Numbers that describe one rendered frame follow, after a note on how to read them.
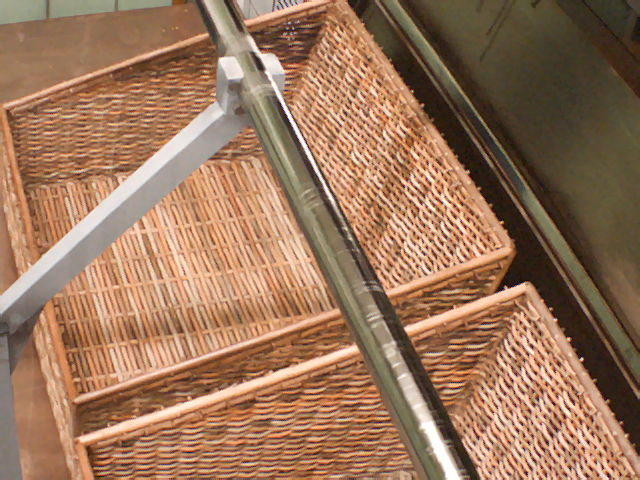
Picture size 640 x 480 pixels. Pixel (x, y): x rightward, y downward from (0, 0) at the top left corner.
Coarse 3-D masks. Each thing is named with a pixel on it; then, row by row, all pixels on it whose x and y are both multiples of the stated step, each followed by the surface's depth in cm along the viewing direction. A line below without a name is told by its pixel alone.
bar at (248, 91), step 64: (192, 0) 107; (256, 64) 96; (192, 128) 99; (256, 128) 92; (128, 192) 100; (320, 192) 85; (64, 256) 102; (320, 256) 82; (0, 320) 104; (384, 320) 76; (0, 384) 107; (384, 384) 74; (0, 448) 112; (448, 448) 69
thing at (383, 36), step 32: (384, 32) 174; (416, 96) 165; (448, 128) 159; (352, 160) 173; (480, 192) 151; (512, 224) 145; (448, 288) 154; (544, 288) 138; (576, 320) 133; (576, 352) 132; (608, 384) 127; (544, 416) 135; (576, 416) 130; (544, 448) 134
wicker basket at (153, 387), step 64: (320, 0) 172; (128, 64) 168; (192, 64) 172; (320, 64) 175; (384, 64) 160; (0, 128) 163; (64, 128) 171; (320, 128) 174; (384, 128) 159; (64, 192) 176; (256, 192) 180; (384, 192) 158; (448, 192) 146; (128, 256) 167; (192, 256) 169; (256, 256) 170; (384, 256) 157; (448, 256) 145; (512, 256) 135; (64, 320) 157; (128, 320) 158; (192, 320) 160; (256, 320) 161; (320, 320) 131; (64, 384) 131; (128, 384) 128; (192, 384) 132; (64, 448) 141
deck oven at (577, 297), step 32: (352, 0) 181; (576, 0) 119; (608, 32) 115; (416, 64) 160; (448, 96) 153; (480, 160) 146; (512, 192) 140; (544, 256) 134; (576, 288) 128; (608, 352) 123
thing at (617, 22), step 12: (588, 0) 117; (600, 0) 115; (612, 0) 113; (624, 0) 111; (636, 0) 111; (600, 12) 115; (612, 12) 113; (624, 12) 111; (636, 12) 110; (612, 24) 114; (624, 24) 112; (636, 24) 110; (624, 36) 112; (636, 36) 110; (636, 48) 110
